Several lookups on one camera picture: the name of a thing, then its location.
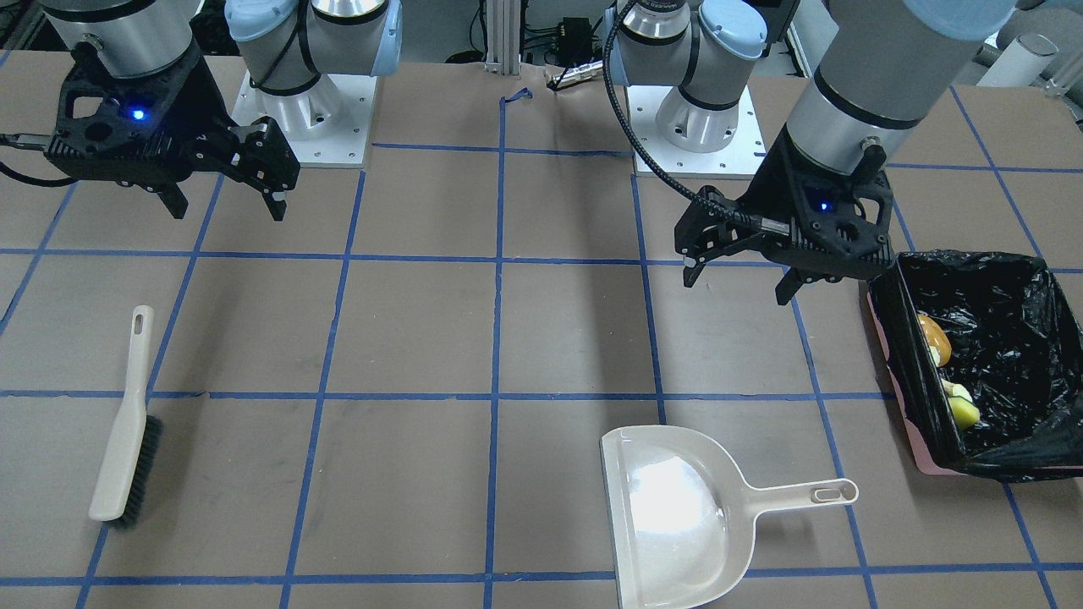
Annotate metal connector plug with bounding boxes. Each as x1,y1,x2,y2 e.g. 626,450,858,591
546,61,604,91

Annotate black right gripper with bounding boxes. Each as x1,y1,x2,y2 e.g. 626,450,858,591
44,41,300,222

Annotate black lined trash bin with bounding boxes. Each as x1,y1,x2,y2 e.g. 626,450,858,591
869,250,1082,482

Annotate beige plastic dustpan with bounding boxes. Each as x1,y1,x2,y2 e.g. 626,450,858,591
600,425,859,608

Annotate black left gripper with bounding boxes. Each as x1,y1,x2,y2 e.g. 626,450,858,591
674,129,896,307

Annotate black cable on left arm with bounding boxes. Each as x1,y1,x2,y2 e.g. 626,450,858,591
601,0,767,233

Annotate beige hand brush black bristles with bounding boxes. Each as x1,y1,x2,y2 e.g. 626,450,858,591
88,305,162,529

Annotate aluminium frame post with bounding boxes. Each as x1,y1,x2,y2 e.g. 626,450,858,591
483,0,525,80

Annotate yellow potato-like toy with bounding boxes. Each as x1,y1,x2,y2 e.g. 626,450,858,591
917,312,953,370

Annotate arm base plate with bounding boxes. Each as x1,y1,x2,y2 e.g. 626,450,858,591
231,74,381,168
626,85,767,180

